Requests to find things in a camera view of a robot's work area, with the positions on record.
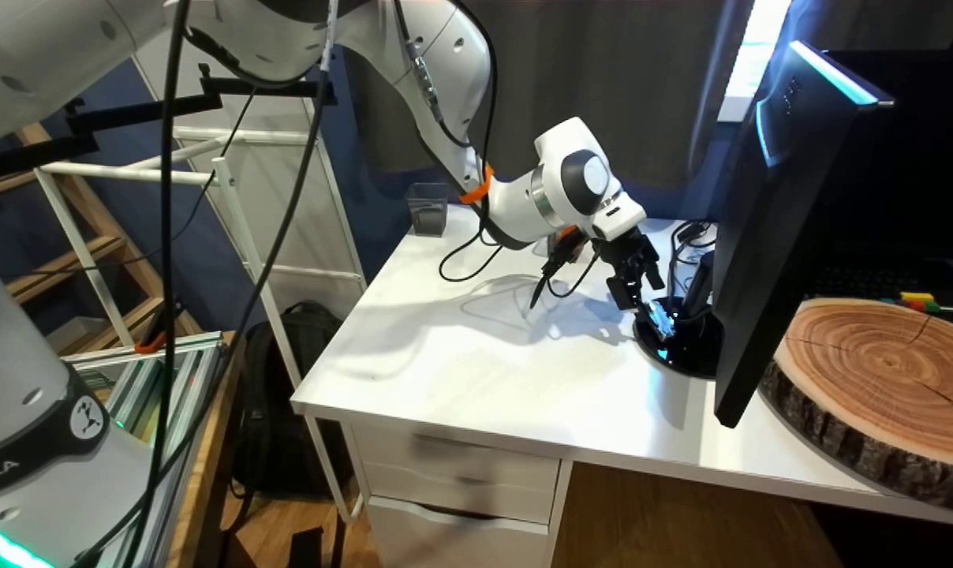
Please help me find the black backpack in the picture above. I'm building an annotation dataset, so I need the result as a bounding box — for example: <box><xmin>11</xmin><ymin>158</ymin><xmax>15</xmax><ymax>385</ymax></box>
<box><xmin>232</xmin><ymin>299</ymin><xmax>339</xmax><ymax>494</ymax></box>

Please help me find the white drawer unit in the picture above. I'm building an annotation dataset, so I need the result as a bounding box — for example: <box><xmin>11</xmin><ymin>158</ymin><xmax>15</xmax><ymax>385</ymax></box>
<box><xmin>344</xmin><ymin>421</ymin><xmax>564</xmax><ymax>568</ymax></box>

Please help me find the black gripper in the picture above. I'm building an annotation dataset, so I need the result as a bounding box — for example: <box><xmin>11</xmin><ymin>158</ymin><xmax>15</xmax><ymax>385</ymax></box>
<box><xmin>592</xmin><ymin>231</ymin><xmax>663</xmax><ymax>308</ymax></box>

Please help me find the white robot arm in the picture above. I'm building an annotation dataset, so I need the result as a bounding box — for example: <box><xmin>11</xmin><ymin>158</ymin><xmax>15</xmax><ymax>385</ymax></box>
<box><xmin>0</xmin><ymin>0</ymin><xmax>663</xmax><ymax>308</ymax></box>

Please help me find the black computer monitor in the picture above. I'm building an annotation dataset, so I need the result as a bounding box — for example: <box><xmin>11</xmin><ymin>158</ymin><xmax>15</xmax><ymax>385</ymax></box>
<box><xmin>713</xmin><ymin>41</ymin><xmax>896</xmax><ymax>430</ymax></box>

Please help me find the round wooden log slab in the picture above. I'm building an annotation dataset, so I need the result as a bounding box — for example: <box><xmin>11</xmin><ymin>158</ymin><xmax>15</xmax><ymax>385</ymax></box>
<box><xmin>762</xmin><ymin>299</ymin><xmax>953</xmax><ymax>510</ymax></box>

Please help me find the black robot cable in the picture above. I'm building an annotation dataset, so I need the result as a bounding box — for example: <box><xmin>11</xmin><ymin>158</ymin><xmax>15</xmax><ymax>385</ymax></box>
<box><xmin>435</xmin><ymin>28</ymin><xmax>607</xmax><ymax>312</ymax></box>

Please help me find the orange cable clip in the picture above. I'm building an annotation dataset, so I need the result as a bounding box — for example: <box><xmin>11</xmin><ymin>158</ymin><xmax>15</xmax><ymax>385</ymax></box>
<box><xmin>458</xmin><ymin>162</ymin><xmax>496</xmax><ymax>204</ymax></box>

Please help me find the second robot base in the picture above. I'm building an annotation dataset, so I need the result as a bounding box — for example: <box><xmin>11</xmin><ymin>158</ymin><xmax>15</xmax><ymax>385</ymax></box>
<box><xmin>0</xmin><ymin>282</ymin><xmax>148</xmax><ymax>568</ymax></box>

